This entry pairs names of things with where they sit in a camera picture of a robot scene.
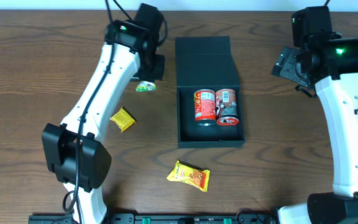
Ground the green yellow snack bar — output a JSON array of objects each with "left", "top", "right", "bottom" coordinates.
[{"left": 135, "top": 81, "right": 156, "bottom": 92}]

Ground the dark green box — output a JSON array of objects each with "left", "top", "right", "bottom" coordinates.
[{"left": 175, "top": 36, "right": 246, "bottom": 148}]

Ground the small yellow snack packet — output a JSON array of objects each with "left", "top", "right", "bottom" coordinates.
[{"left": 109, "top": 107, "right": 137, "bottom": 133}]

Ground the red Pringles can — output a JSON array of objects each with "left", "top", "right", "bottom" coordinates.
[
  {"left": 215, "top": 88, "right": 239, "bottom": 126},
  {"left": 194, "top": 89, "right": 216, "bottom": 126}
]

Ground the orange yellow snack bag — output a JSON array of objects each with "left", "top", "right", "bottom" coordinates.
[{"left": 167, "top": 161, "right": 211, "bottom": 192}]

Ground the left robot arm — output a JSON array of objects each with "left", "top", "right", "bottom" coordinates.
[{"left": 42, "top": 19, "right": 166, "bottom": 223}]

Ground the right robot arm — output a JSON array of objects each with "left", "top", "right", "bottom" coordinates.
[{"left": 272, "top": 37, "right": 358, "bottom": 223}]

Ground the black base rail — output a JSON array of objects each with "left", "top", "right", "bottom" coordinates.
[{"left": 27, "top": 212, "right": 278, "bottom": 224}]

